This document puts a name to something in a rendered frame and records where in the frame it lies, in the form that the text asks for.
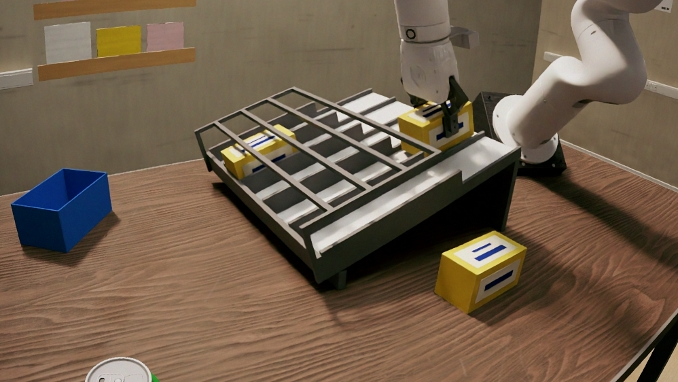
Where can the blue open box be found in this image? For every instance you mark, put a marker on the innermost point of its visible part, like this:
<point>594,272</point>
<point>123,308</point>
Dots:
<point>74,202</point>

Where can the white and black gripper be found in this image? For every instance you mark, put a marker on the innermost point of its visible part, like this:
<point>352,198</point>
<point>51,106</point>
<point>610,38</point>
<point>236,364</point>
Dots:
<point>429,72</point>

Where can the yellow butter carton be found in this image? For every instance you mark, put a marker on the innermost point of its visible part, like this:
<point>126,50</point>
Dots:
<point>476,272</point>
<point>241,163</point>
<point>425,124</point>

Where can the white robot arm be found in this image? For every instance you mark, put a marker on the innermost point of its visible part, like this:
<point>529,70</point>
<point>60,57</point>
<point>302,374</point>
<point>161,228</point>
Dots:
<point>614,69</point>

